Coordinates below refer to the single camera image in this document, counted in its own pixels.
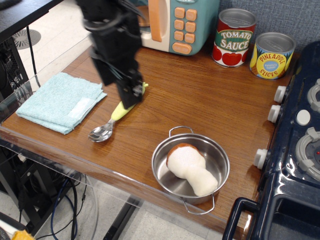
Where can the dark blue toy stove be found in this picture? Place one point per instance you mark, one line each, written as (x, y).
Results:
(288, 204)

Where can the toy microwave oven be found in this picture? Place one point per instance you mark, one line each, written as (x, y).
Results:
(177, 26)

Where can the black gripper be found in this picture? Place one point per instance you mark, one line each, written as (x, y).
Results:
(115, 43)

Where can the white plush mushroom toy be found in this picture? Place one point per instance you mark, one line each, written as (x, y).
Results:
(186, 162)

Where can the white stove knob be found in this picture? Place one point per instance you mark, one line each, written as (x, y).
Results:
(260, 157)
(273, 113)
(279, 94)

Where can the yellow object at corner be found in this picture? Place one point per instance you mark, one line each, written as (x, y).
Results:
(22, 235)

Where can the green handled metal spoon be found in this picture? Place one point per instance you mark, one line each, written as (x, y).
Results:
(104, 132)

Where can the black table leg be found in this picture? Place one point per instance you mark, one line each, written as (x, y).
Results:
(120, 222)

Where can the black desk frame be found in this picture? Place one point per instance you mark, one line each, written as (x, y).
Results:
(15, 15)

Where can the pineapple slices can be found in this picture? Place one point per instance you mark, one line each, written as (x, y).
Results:
(272, 54)

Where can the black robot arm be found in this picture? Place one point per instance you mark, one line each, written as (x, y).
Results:
(99, 10)

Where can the tomato sauce can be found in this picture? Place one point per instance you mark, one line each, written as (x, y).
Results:
(234, 33)

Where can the clear acrylic table guard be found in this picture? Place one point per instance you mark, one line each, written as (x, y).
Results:
(178, 94)

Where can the light blue towel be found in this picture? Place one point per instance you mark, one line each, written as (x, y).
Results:
(62, 102)

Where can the stainless steel pot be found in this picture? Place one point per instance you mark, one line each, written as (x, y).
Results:
(217, 163)

